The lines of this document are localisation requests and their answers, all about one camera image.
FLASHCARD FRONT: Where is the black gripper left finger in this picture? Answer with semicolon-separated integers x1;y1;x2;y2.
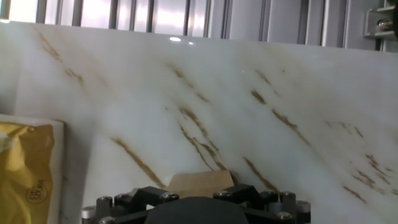
81;185;180;224

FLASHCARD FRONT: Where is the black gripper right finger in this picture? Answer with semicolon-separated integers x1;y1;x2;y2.
213;183;312;224

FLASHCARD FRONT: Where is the small wooden block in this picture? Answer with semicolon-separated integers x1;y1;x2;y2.
166;169;236;199

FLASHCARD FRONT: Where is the marble pattern board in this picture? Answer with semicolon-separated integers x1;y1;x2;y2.
0;20;398;224

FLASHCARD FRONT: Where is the gold tissue pack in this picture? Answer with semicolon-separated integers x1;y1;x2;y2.
0;113;66;224

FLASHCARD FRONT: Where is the aluminium corner bracket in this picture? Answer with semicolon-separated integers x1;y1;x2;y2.
363;6;396;40

